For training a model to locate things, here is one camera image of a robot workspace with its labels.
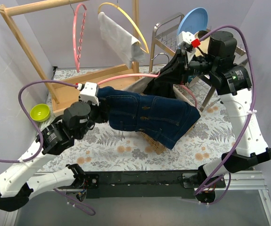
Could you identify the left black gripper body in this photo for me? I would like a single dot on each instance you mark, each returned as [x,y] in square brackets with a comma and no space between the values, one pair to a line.
[101,109]

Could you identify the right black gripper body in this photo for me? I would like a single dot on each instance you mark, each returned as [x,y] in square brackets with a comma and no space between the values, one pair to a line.
[182,65]

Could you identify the blue denim skirt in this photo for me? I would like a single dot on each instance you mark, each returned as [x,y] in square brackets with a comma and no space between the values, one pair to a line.
[163,119]

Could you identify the white skirt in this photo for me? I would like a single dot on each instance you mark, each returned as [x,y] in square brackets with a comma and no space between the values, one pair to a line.
[124,44]

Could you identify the yellow hanger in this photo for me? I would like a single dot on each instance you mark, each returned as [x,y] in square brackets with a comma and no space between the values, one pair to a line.
[145,49]

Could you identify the black garment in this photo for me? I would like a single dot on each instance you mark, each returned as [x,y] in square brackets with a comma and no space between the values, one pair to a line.
[161,89]

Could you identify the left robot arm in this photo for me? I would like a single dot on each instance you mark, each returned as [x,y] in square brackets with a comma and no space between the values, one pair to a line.
[19,184]

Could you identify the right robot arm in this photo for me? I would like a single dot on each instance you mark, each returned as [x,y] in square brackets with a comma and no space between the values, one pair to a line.
[234,85]

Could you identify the pink hanger rear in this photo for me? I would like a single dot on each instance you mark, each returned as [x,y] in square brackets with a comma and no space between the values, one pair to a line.
[78,32]

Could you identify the cream plate black spot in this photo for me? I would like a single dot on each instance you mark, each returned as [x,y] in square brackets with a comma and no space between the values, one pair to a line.
[204,44]

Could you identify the wicker laundry basket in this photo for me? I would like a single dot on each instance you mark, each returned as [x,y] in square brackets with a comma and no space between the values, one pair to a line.
[139,86]

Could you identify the metal dish rack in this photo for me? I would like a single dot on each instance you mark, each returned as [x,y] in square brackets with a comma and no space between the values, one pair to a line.
[166,40]

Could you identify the floral tablecloth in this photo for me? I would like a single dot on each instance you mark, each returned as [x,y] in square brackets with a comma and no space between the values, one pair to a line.
[105,149]

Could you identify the wooden clothes rack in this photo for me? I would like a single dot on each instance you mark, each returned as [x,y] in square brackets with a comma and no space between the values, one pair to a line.
[118,77]

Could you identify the blue plate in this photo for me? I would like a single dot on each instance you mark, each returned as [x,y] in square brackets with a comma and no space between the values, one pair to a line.
[193,21]

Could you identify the green bowl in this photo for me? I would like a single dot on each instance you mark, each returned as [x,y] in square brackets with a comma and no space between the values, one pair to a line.
[40,112]

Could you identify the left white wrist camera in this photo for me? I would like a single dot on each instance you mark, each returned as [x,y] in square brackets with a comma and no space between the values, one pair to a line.
[88,92]

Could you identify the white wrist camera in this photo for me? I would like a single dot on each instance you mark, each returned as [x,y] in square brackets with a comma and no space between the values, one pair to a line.
[88,92]
[187,42]

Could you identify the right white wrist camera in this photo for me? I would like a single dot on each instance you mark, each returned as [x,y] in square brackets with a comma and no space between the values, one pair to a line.
[187,42]

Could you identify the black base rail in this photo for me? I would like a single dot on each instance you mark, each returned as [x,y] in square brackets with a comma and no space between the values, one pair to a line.
[153,183]

